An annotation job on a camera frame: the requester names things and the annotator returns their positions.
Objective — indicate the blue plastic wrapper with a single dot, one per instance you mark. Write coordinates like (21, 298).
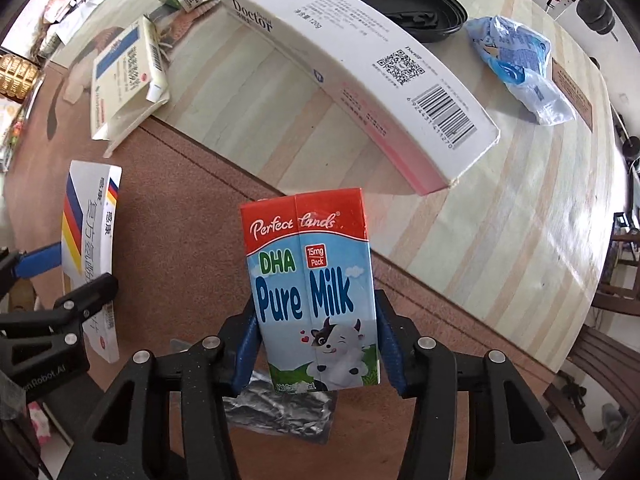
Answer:
(525, 80)

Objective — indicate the silver foil wrapper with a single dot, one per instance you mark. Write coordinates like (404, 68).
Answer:
(285, 410)

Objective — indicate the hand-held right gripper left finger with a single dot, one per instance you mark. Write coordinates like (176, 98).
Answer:
(245, 352)

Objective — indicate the gold foil snack stack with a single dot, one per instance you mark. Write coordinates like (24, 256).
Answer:
(15, 77)

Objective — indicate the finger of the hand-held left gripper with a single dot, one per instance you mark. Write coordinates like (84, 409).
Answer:
(37, 262)
(75, 305)

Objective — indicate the white blue-label medicine box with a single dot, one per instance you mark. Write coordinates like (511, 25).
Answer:
(125, 75)

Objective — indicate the red and blue milk carton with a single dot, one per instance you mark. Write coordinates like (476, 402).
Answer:
(310, 285)

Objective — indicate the long white toothpaste box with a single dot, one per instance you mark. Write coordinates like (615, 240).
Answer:
(350, 50)

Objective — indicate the black barbell weights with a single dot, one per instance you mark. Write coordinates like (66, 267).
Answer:
(595, 12)

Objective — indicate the white striped medicine box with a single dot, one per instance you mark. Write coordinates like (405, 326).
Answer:
(90, 220)

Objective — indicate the colourful snack packet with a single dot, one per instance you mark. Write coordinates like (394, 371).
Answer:
(12, 132)

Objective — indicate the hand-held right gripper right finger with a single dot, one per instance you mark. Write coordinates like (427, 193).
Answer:
(390, 355)

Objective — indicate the brown wooden chair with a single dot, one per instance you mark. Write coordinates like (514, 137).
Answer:
(622, 280)
(595, 385)

